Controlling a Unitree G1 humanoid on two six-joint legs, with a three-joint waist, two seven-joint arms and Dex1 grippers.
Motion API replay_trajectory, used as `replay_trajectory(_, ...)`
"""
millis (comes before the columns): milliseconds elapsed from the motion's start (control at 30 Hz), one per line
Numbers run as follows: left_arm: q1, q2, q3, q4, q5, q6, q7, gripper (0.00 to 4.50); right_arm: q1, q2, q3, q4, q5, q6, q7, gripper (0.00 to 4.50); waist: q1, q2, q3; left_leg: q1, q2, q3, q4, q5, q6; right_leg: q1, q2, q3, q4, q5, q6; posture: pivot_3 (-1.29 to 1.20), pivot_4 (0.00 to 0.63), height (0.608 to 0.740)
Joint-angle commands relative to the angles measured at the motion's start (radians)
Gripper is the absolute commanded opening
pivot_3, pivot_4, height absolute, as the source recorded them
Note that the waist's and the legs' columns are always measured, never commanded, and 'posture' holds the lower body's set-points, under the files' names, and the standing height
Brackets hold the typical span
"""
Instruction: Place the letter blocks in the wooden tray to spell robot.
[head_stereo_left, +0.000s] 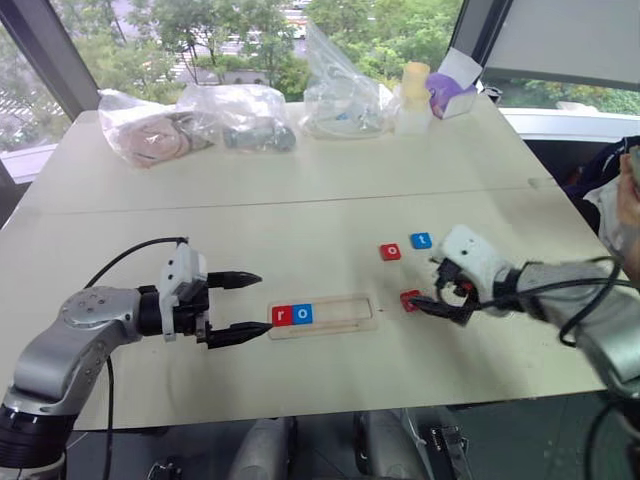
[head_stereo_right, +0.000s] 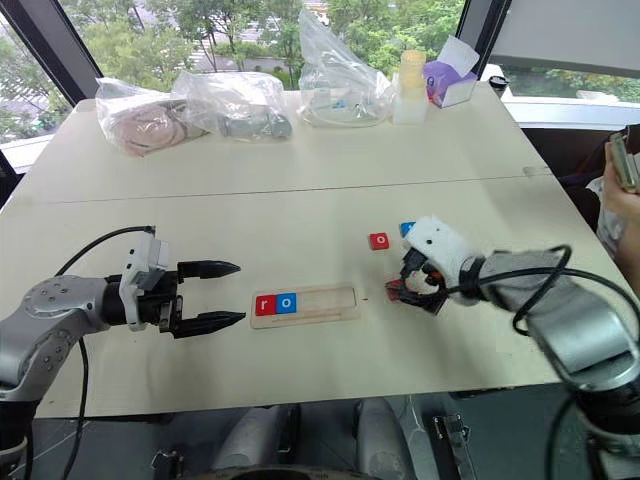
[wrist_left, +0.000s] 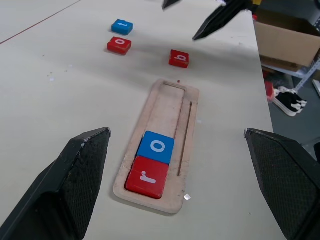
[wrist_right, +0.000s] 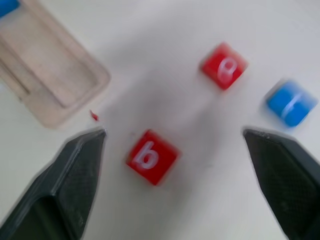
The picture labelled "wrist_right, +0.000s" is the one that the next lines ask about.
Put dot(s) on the red block letter o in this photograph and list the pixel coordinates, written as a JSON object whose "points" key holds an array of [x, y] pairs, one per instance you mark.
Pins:
{"points": [[223, 65]]}

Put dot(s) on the red block letter b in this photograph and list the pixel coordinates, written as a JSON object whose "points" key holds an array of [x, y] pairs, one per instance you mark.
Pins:
{"points": [[151, 157]]}

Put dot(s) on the blue block letter r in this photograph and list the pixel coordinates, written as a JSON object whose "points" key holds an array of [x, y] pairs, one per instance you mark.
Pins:
{"points": [[290, 103]]}

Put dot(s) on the wooden letter tray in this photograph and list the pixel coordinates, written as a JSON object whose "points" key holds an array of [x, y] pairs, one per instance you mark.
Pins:
{"points": [[42, 67]]}

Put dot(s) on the blue letter block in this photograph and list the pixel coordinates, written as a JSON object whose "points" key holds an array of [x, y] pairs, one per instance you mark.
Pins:
{"points": [[7, 7]]}

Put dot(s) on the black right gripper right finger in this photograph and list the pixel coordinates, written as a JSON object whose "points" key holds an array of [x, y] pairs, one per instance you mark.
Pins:
{"points": [[282, 180]]}

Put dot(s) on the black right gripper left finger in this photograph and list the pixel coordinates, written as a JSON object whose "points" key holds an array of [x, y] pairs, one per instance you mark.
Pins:
{"points": [[62, 190]]}

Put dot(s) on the small red chip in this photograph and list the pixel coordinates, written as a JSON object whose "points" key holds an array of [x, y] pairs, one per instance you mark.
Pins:
{"points": [[94, 116]]}

